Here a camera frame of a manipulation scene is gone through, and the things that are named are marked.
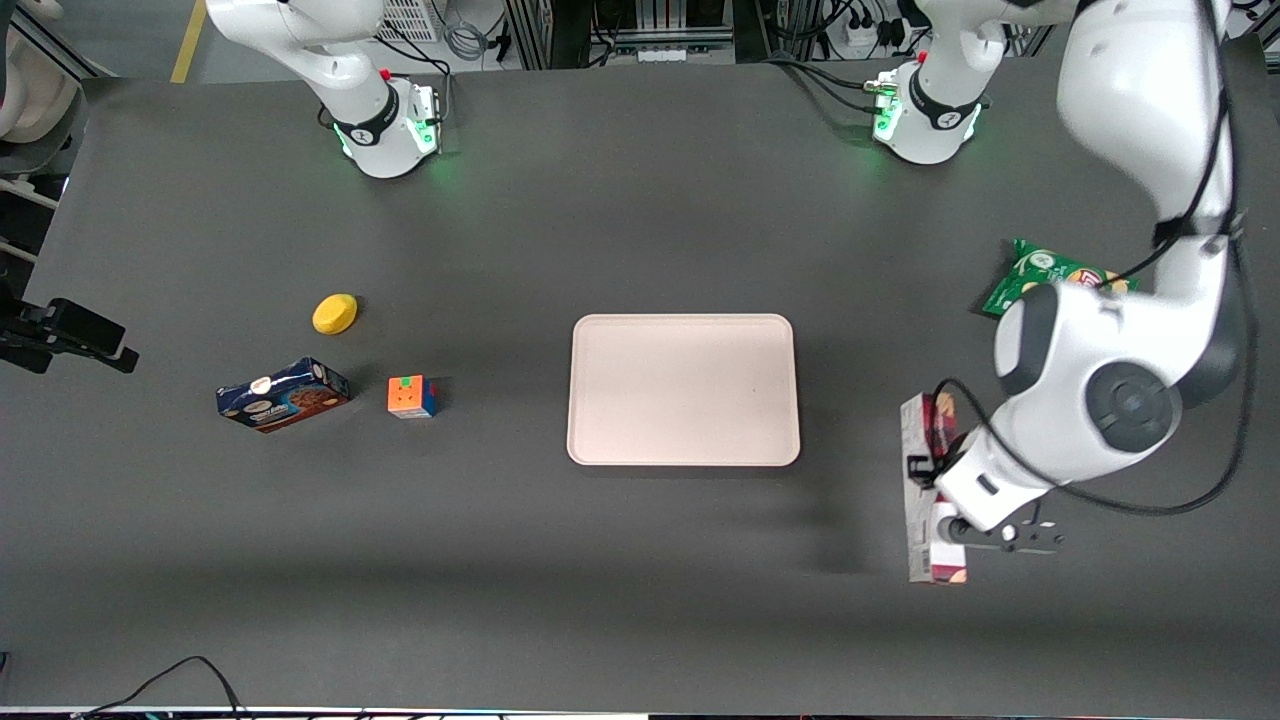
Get red plaid cookie box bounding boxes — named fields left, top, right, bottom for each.
left=900, top=392, right=969, bottom=586

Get green chips bag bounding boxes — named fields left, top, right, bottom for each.
left=980, top=238, right=1141, bottom=319

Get pale pink plastic tray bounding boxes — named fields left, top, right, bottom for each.
left=566, top=313, right=802, bottom=468

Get black cables at arm base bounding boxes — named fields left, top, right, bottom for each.
left=765, top=55, right=886, bottom=113

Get white rounded chair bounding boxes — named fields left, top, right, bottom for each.
left=0, top=22, right=83, bottom=143

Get grey coiled cable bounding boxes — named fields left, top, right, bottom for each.
left=443, top=18, right=493, bottom=63

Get blue cookie box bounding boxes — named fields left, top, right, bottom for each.
left=216, top=357, right=352, bottom=433

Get black cable at table edge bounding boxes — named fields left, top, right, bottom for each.
left=72, top=655, right=247, bottom=720

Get yellow round lid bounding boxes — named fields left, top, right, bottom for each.
left=312, top=293, right=359, bottom=335

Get colourful puzzle cube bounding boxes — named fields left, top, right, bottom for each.
left=387, top=375, right=440, bottom=420

